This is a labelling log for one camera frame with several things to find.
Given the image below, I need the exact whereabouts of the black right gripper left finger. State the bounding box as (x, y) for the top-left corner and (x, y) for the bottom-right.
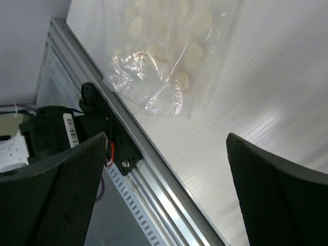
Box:
(1, 133), (108, 245)

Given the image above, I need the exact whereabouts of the clear zip top bag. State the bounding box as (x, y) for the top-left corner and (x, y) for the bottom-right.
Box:
(102, 1), (234, 118)

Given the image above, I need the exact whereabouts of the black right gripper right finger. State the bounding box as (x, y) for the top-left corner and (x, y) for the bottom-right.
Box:
(226, 133), (327, 245)

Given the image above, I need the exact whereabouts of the white slotted cable duct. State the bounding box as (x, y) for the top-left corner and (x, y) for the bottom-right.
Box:
(36, 45), (165, 245)

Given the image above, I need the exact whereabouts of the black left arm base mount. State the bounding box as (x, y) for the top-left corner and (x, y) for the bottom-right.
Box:
(76, 83), (142, 176)

